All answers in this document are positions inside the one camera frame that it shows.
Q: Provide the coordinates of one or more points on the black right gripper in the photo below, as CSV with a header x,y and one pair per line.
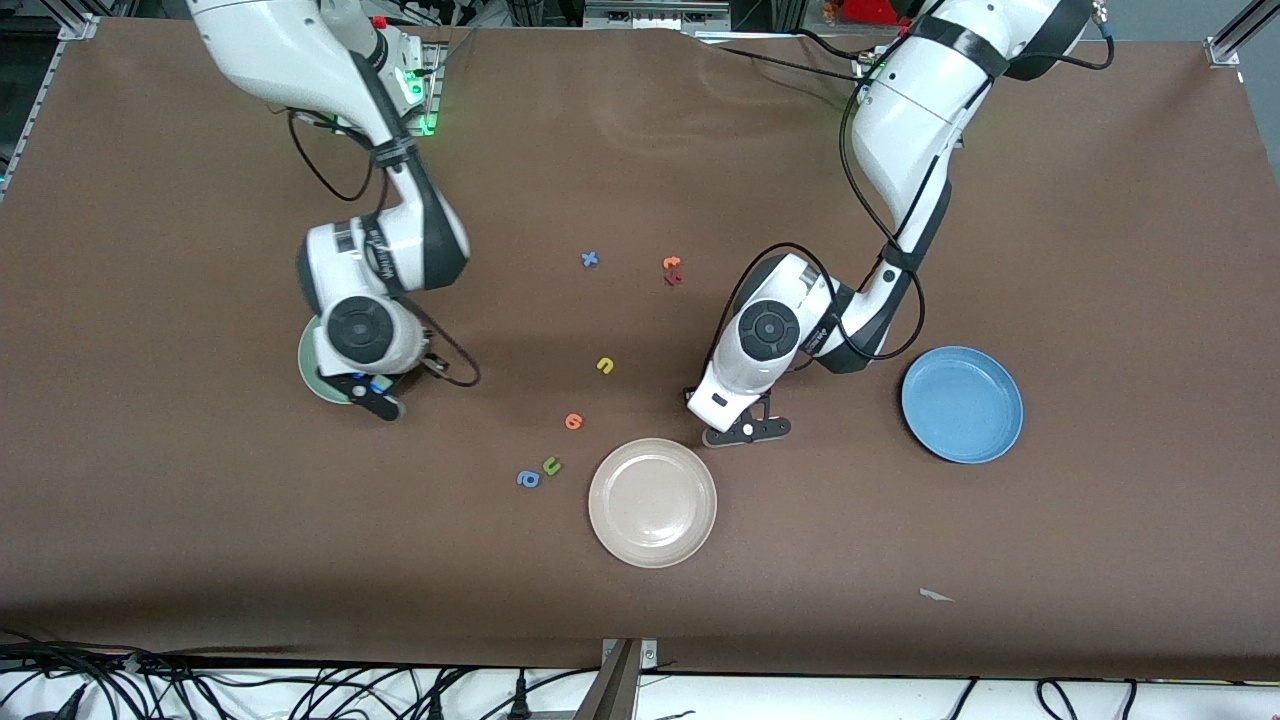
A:
x,y
433,356

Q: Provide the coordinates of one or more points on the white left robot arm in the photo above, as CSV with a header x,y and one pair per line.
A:
x,y
900,120

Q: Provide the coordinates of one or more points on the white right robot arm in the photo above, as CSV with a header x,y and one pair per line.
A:
x,y
260,50

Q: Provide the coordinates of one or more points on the beige plate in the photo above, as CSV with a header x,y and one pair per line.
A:
x,y
652,503

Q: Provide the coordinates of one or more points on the green plate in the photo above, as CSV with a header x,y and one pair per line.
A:
x,y
310,365

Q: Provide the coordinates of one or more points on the blue letter a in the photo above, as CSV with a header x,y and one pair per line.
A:
x,y
528,480

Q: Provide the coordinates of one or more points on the green letter u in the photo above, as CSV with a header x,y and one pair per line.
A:
x,y
551,467

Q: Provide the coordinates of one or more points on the brown table cover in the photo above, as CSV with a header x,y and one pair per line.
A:
x,y
640,620

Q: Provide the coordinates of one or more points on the blue plate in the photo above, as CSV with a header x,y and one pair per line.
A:
x,y
962,405

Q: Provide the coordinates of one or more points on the white paper scrap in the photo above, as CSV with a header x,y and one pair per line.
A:
x,y
934,595

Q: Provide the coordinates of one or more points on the silver metal device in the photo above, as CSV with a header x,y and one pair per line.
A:
x,y
655,12

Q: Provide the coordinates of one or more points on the red box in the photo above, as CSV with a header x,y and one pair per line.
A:
x,y
870,8

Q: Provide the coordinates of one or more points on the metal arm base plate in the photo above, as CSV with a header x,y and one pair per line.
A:
x,y
434,100

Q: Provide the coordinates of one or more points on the grey metal bracket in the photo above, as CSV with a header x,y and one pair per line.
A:
x,y
620,680

